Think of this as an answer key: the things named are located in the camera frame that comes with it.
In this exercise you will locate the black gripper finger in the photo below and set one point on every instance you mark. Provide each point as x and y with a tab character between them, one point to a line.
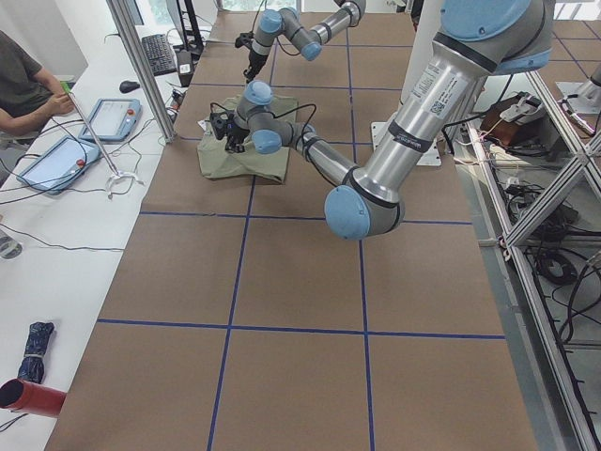
235	148
249	75

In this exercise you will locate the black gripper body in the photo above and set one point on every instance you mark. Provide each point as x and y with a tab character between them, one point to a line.
235	136
254	59

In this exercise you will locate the olive green long-sleeve shirt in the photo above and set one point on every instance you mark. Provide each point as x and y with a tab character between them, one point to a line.
216	163

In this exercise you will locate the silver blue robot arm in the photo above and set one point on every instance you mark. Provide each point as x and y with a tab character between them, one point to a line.
286	22
475	39

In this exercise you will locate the black keyboard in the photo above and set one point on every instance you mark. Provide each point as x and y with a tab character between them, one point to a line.
159	54

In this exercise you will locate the black computer mouse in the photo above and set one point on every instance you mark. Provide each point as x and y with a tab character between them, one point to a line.
128	86

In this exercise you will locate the long metal rod tool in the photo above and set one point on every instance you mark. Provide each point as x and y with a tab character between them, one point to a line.
117	175

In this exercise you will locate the far blue teach pendant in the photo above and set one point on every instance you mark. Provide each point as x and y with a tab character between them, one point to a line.
113	120

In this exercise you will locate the blue teach pendant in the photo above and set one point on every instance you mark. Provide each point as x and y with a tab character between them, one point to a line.
113	120
58	167

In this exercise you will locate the near blue teach pendant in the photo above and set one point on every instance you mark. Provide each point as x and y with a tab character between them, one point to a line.
58	167

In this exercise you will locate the seated person in grey shirt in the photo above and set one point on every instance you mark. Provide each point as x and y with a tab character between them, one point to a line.
30	94

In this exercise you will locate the folded dark blue umbrella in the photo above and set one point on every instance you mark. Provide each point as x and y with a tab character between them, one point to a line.
32	366

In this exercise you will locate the red cylinder bottle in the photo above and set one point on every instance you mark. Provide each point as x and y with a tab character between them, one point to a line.
29	397

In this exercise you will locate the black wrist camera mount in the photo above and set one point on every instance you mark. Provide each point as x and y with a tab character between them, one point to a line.
245	40
221	123

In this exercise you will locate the aluminium frame post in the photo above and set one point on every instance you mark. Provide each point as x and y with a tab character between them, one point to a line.
134	49

